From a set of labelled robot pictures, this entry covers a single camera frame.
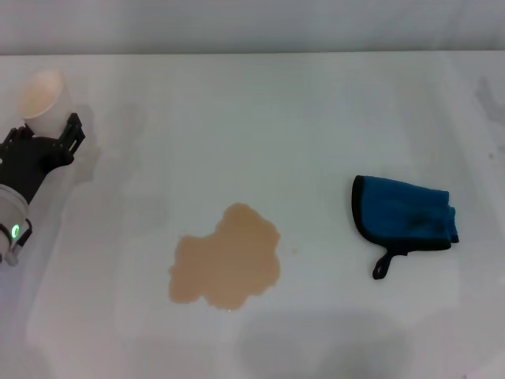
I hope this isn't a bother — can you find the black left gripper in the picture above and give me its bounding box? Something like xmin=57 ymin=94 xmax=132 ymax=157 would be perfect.
xmin=0 ymin=112 xmax=87 ymax=205

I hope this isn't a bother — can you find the white paper cup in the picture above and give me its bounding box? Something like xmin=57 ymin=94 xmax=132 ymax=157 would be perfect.
xmin=13 ymin=69 xmax=76 ymax=135

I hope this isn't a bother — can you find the blue rag with black trim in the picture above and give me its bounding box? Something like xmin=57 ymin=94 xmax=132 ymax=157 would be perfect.
xmin=350 ymin=174 xmax=462 ymax=280

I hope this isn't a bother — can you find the brown liquid stain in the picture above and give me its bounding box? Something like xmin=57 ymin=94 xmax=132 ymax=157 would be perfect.
xmin=167 ymin=202 xmax=282 ymax=312

